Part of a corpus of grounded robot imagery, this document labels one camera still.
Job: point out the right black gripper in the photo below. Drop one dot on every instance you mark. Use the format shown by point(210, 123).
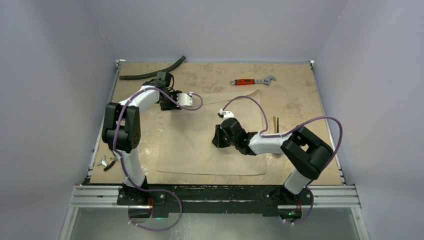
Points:
point(219, 137)

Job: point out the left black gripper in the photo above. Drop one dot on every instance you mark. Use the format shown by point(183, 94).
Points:
point(174, 106)

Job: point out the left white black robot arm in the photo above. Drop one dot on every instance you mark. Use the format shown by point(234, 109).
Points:
point(122, 125)

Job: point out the black handled pliers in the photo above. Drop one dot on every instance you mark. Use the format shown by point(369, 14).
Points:
point(111, 163)

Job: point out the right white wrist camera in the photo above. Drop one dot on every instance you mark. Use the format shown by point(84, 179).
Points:
point(224, 115)

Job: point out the black foam tube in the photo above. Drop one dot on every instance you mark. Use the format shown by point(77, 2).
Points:
point(154, 73)

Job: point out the left aluminium side rail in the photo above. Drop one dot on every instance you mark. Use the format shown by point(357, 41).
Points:
point(93, 162)

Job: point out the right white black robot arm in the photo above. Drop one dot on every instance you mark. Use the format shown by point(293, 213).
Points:
point(307, 152)

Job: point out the aluminium front rail frame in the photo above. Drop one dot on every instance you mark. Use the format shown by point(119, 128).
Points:
point(106, 196)

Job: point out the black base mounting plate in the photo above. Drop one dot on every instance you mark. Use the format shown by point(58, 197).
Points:
point(265, 200)

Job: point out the red handled adjustable wrench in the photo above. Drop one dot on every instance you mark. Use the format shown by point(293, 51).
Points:
point(252, 81)

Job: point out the gold spoon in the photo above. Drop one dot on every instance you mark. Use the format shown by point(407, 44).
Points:
point(276, 156)

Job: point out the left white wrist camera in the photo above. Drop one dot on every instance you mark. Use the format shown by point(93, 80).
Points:
point(184, 99)

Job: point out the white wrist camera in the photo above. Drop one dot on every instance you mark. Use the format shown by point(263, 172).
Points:
point(224, 115)
point(184, 99)

